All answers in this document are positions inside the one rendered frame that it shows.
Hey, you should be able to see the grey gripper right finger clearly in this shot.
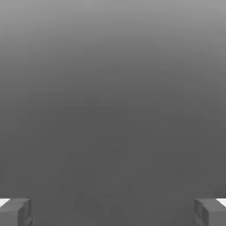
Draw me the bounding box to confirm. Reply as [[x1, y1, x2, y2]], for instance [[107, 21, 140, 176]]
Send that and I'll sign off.
[[193, 198, 226, 226]]

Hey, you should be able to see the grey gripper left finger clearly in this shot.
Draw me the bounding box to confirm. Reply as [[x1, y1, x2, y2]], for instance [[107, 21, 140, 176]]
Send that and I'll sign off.
[[0, 197, 34, 226]]

